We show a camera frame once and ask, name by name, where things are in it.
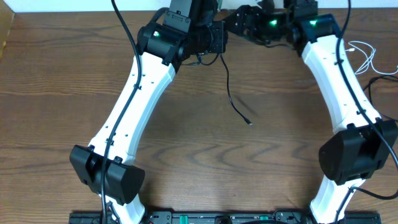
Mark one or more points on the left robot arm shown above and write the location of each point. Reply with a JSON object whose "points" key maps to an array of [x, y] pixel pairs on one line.
{"points": [[106, 164]]}

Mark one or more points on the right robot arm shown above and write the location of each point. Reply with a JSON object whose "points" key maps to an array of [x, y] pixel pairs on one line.
{"points": [[362, 141]]}

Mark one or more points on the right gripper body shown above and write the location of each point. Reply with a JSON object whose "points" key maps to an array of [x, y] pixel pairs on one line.
{"points": [[237, 21]]}

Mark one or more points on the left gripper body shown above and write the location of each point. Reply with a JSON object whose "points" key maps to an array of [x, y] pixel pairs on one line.
{"points": [[179, 17]]}

